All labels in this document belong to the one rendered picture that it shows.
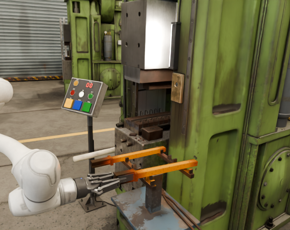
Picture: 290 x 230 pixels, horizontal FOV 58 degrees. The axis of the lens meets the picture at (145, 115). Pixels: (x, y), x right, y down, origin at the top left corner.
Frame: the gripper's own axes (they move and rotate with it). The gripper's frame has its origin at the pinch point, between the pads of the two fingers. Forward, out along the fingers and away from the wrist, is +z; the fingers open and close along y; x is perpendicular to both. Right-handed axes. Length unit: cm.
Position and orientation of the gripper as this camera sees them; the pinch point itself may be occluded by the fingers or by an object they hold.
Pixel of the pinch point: (124, 176)
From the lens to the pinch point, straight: 107.9
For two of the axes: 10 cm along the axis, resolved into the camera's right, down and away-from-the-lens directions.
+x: 0.5, -9.6, -2.9
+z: 8.6, -1.0, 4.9
